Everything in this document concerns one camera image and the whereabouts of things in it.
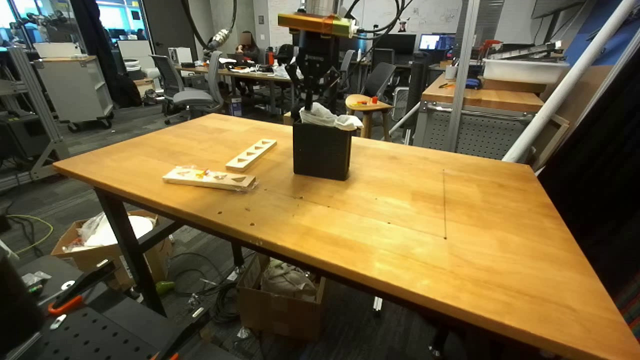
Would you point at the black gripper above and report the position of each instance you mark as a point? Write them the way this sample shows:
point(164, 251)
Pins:
point(314, 71)

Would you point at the white towel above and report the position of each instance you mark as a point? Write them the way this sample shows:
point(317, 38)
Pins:
point(323, 116)

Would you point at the black perforated box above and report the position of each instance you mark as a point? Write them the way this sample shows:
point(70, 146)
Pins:
point(320, 150)

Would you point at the cardboard box under table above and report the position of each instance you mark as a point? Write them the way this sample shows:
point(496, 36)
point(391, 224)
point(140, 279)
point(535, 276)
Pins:
point(280, 298)

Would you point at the cardboard box with plastic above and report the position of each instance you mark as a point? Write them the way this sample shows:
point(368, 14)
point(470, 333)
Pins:
point(92, 241)

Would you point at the small round wooden stool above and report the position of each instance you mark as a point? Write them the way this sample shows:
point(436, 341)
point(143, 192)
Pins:
point(368, 107)

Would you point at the seated person in background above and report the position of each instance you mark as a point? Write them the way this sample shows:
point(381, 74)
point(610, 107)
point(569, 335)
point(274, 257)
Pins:
point(246, 50)

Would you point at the wooden puzzle board empty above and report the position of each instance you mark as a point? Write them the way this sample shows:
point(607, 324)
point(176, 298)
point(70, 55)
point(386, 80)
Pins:
point(250, 155)

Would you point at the grey office chair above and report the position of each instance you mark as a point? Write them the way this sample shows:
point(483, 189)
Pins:
point(181, 101)

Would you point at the computer monitor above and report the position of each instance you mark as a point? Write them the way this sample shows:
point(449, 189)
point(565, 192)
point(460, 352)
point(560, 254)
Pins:
point(436, 43)

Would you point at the wooden puzzle board with pieces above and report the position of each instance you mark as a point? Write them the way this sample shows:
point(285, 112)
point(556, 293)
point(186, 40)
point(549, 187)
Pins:
point(208, 178)

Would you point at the white plastic tub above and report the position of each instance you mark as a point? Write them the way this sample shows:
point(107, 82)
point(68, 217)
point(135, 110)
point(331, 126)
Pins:
point(524, 71)

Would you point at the wooden workbench with drawers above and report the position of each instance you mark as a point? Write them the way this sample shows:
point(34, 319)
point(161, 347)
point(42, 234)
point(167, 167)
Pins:
point(491, 118)

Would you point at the black table leg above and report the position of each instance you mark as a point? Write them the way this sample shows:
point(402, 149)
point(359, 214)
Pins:
point(130, 249)

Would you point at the white rolling cabinet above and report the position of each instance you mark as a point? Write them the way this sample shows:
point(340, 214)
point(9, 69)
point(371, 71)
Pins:
point(75, 84)

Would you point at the white diagonal pole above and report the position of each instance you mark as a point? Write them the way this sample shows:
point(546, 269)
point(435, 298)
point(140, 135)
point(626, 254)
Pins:
point(556, 98)

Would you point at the wrist camera yellow mount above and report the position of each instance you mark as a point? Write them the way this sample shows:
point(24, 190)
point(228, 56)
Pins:
point(323, 25)

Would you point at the orange handled clamp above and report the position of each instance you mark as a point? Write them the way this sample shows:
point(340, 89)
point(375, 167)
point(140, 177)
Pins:
point(63, 307)

